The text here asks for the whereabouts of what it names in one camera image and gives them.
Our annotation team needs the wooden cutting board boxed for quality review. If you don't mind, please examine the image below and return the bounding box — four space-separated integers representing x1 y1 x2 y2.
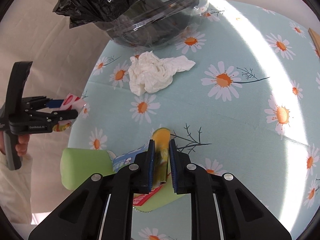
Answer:
308 27 320 58

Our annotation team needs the clear plastic bin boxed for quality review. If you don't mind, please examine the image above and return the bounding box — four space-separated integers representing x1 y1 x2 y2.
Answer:
95 0 209 48

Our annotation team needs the person's white garment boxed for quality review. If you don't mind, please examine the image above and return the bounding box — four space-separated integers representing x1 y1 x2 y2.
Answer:
0 152 34 224

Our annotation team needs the daisy print tablecloth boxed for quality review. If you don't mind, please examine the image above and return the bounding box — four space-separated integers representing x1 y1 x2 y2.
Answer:
67 0 320 240

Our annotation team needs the orange green wrapper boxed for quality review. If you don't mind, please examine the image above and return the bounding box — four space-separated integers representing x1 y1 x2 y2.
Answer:
152 127 172 185

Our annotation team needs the pink white wrapper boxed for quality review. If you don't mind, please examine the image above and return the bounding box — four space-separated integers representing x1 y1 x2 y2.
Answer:
51 93 87 133

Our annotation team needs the person's left hand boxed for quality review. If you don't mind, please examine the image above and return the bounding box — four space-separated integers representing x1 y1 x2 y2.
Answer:
15 134 30 156

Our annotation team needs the blue white cartoon packet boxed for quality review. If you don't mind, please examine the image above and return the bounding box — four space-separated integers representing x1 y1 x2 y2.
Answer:
111 144 150 174

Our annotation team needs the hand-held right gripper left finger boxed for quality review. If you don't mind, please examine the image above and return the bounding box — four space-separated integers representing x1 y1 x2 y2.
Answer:
28 139 157 240

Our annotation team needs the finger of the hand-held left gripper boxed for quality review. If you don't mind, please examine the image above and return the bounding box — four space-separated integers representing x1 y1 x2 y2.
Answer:
22 96 66 110
24 109 79 130

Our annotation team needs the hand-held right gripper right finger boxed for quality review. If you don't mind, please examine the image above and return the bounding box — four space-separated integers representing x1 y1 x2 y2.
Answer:
169 139 292 240

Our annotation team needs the white tissue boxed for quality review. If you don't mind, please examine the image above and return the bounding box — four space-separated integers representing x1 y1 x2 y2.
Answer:
128 51 196 96

